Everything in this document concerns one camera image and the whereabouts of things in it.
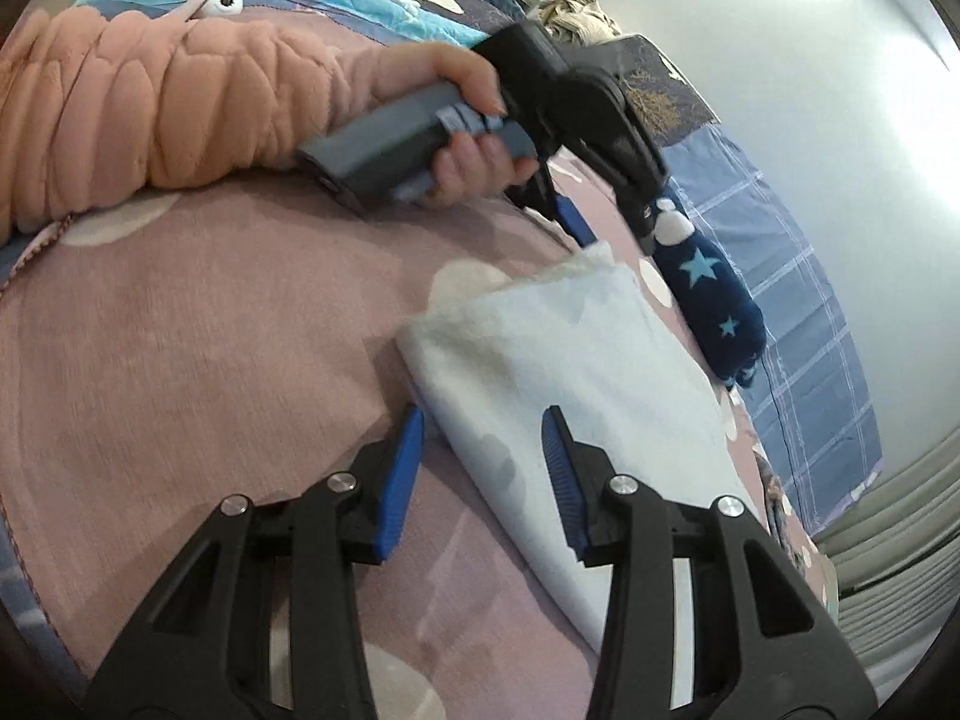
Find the person's left hand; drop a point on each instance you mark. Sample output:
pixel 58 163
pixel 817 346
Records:
pixel 468 168

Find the pink polka dot bedspread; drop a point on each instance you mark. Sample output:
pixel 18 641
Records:
pixel 236 338

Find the left forearm pink sleeve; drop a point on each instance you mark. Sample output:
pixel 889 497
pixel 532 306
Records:
pixel 95 109

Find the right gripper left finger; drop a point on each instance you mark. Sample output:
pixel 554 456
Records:
pixel 256 616

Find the dark tree print pillow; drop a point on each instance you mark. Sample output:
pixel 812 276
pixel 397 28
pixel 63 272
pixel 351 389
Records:
pixel 669 106

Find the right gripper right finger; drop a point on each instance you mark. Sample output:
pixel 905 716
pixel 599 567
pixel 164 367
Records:
pixel 706 617

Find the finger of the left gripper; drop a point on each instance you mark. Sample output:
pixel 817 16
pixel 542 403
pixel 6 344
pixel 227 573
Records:
pixel 640 216
pixel 539 194

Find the grey pleated curtain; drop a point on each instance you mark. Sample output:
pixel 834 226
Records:
pixel 895 554

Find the light grey t-shirt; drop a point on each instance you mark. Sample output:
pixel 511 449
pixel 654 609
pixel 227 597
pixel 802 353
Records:
pixel 503 621

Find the blue plaid pillow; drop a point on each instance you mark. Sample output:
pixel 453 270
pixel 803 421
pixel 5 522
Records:
pixel 810 402

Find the beige crumpled clothes pile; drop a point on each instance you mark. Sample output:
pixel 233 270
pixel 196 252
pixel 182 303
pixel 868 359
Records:
pixel 582 22

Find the white small device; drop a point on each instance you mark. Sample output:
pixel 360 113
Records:
pixel 204 9

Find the navy star fleece garment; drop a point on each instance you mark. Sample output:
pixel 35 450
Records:
pixel 719 311

